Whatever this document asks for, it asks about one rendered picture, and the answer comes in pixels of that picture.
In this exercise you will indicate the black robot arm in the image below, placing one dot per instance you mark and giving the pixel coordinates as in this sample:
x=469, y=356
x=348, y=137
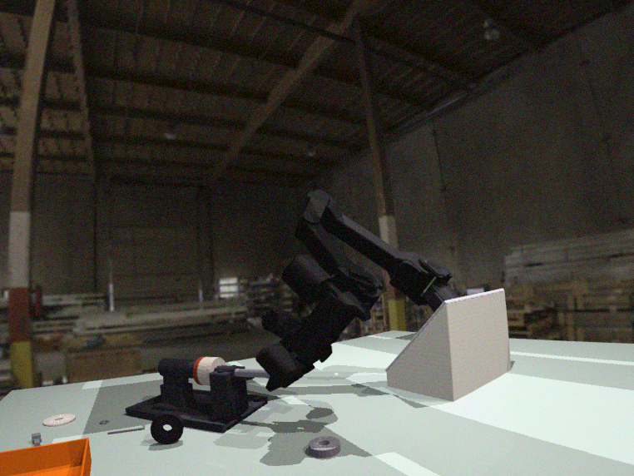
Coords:
x=347, y=290

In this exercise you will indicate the orange rectangular tray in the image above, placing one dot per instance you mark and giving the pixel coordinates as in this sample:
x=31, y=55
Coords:
x=69, y=458

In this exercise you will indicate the black rubber ring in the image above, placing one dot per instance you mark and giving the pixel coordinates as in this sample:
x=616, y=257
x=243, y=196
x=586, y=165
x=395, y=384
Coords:
x=163, y=436

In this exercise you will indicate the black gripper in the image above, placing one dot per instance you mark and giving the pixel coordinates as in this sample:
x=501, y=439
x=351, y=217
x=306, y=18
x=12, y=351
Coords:
x=312, y=343

